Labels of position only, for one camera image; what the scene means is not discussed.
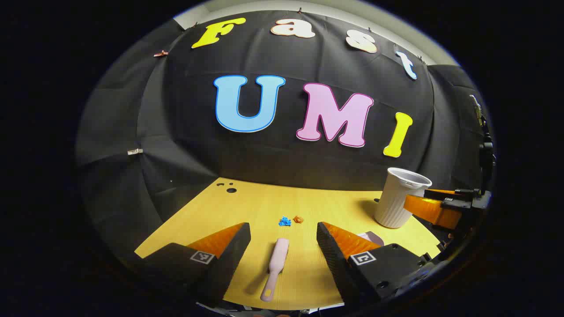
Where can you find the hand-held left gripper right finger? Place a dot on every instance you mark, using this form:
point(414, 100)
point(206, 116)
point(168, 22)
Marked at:
point(335, 259)

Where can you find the white ribbed garbage bin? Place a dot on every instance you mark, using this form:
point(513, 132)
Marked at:
point(394, 202)

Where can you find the blue paper trash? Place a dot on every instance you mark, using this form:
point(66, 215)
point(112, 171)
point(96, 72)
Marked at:
point(285, 221)

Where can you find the white cloth clip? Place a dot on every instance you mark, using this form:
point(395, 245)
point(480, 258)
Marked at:
point(135, 151)

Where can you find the orange cloth clip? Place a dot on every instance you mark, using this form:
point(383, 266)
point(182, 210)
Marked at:
point(161, 53)

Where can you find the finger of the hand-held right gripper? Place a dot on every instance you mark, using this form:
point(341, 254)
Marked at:
point(440, 192)
point(429, 210)

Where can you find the pink dustpan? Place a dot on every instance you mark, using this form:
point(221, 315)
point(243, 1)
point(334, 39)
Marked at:
point(373, 239)

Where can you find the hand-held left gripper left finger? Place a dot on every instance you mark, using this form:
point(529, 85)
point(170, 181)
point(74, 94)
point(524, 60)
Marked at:
point(229, 264)

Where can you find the small pink broom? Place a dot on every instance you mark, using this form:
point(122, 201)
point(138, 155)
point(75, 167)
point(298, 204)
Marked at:
point(279, 257)

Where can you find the wooden desktop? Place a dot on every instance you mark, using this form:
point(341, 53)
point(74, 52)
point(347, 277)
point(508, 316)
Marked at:
point(264, 207)

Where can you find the orange paper trash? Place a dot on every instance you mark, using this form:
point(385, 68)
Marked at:
point(298, 219)

